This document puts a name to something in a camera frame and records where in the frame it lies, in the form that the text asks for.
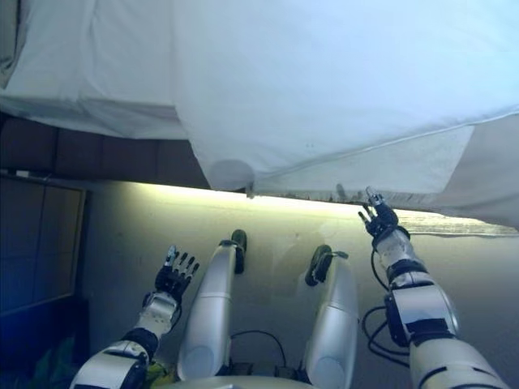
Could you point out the beige bed blanket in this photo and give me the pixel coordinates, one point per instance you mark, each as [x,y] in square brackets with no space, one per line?
[494,174]

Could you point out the grey striped rug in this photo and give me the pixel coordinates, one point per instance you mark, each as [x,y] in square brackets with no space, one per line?
[446,227]

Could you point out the green yellow patterned cloth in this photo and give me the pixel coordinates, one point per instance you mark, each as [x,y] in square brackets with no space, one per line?
[57,360]

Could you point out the dark wooden cabinet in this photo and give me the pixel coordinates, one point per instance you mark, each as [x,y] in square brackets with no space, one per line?
[36,243]

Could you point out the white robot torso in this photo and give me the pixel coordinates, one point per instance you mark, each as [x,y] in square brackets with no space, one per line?
[243,383]

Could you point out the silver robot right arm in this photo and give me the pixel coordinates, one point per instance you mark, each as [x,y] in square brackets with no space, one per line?
[421,308]

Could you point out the white bed sheet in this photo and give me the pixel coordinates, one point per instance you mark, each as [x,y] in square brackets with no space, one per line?
[101,61]

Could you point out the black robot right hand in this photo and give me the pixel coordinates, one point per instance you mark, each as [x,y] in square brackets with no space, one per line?
[381,219]

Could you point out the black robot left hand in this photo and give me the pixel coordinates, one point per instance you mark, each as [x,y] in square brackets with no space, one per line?
[172,277]

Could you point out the silver robot left leg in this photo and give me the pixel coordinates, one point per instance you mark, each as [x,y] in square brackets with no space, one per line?
[211,304]

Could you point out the white duvet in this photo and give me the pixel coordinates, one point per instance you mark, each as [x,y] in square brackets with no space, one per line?
[324,81]

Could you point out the dark brown bed frame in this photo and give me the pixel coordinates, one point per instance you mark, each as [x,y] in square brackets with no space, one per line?
[101,156]

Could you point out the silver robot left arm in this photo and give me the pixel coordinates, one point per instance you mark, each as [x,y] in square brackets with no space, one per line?
[117,360]

